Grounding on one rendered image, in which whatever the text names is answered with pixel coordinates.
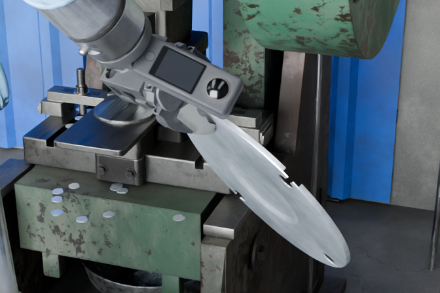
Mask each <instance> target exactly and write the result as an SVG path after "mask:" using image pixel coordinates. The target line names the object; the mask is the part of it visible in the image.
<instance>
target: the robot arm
mask: <svg viewBox="0 0 440 293"><path fill-rule="evenodd" d="M24 1H25V2H26V3H27V4H29V5H31V6H33V7H34V8H35V9H36V10H38V11H39V12H40V13H41V14H42V15H43V16H44V17H45V18H46V19H47V20H48V21H50V22H51V23H52V24H53V25H54V26H56V27H57V28H58V29H59V30H60V31H61V32H62V33H63V34H64V35H65V36H67V37H68V38H69V39H71V40H72V41H73V42H74V43H75V44H77V45H78V46H79V47H80V48H79V54H80V55H82V56H87V55H89V56H90V57H91V58H92V59H94V60H96V61H97V62H98V63H100V64H101V65H102V66H104V67H105V70H104V72H103V74H102V75H101V77H100V80H101V81H102V82H103V83H104V84H105V85H107V86H108V87H109V88H110V89H111V90H112V91H114V92H115V93H116V94H117V95H118V96H119V97H120V98H121V99H123V100H125V101H128V102H131V103H134V104H136V105H141V106H144V107H148V108H150V106H154V107H155V109H154V110H153V114H155V115H156V120H157V121H158V122H159V123H160V124H161V125H163V126H164V127H166V128H169V129H172V130H174V131H178V132H183V133H190V134H197V135H208V134H211V133H215V131H216V124H215V123H213V122H210V121H208V119H207V118H206V117H205V116H201V115H199V113H198V111H197V107H198V108H199V109H202V110H203V111H206V112H208V113H210V114H212V115H214V116H216V117H218V118H220V119H222V120H224V119H226V118H228V116H229V114H230V112H231V110H232V108H233V106H234V104H235V103H236V101H237V99H238V97H239V95H240V93H241V91H242V90H243V87H244V82H243V80H242V79H241V78H240V77H238V76H236V75H233V74H232V73H230V72H228V71H226V70H224V69H222V68H220V67H218V66H216V65H214V64H212V63H211V62H210V60H209V59H208V58H207V57H206V56H205V55H203V54H201V53H199V51H198V50H197V49H196V48H195V47H193V46H188V47H187V49H186V44H184V43H180V42H177V43H175V44H174V43H171V42H170V40H169V38H167V37H163V36H160V35H155V34H153V33H152V27H151V22H150V20H149V19H148V17H146V15H145V14H144V13H143V10H142V9H141V7H140V6H139V5H138V4H137V3H136V2H135V0H24ZM110 69H112V70H110ZM109 70H110V71H109ZM108 74H109V75H108ZM115 88H116V89H117V90H116V89H115ZM8 103H9V84H8V80H7V76H6V74H5V70H4V68H3V65H2V63H1V60H0V110H2V109H3V108H4V107H6V106H7V105H8ZM0 293H21V292H19V291H18V286H17V282H16V275H15V270H14V264H13V259H12V253H11V249H10V241H9V235H8V231H7V223H6V220H5V213H4V208H3V202H2V197H1V191H0Z"/></svg>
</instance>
